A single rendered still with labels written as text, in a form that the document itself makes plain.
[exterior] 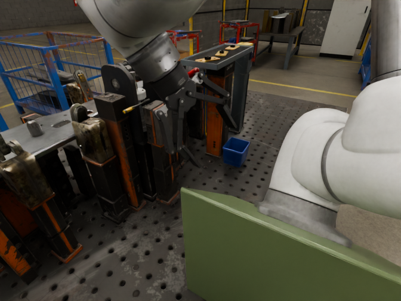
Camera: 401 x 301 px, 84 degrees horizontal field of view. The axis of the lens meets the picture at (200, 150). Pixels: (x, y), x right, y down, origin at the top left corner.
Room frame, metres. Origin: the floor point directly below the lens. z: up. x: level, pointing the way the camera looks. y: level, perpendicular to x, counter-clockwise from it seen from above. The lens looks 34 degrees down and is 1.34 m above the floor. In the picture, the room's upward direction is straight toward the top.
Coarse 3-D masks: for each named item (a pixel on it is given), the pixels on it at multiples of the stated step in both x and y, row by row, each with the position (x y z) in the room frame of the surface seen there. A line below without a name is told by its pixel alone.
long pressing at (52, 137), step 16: (64, 112) 0.73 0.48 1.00; (96, 112) 0.72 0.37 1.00; (16, 128) 0.61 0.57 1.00; (48, 128) 0.61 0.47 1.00; (64, 128) 0.61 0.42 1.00; (32, 144) 0.52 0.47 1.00; (48, 144) 0.52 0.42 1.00; (64, 144) 0.54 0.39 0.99; (0, 160) 0.45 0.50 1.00; (0, 176) 0.40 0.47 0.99
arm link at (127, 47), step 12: (84, 0) 0.39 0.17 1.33; (84, 12) 0.42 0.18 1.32; (96, 12) 0.37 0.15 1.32; (96, 24) 0.40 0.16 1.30; (108, 24) 0.36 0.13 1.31; (108, 36) 0.39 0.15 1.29; (120, 36) 0.37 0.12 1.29; (156, 36) 0.42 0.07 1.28; (120, 48) 0.41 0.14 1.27; (132, 48) 0.40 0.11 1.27
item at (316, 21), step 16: (256, 0) 8.32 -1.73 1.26; (272, 0) 8.07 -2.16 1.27; (288, 0) 7.84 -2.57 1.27; (304, 0) 7.61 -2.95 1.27; (320, 0) 7.40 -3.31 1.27; (256, 16) 8.29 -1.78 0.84; (304, 16) 7.55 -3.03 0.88; (320, 16) 7.34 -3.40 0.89; (368, 16) 6.77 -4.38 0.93; (304, 32) 7.50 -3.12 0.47; (320, 32) 7.30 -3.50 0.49; (368, 32) 6.68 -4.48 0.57
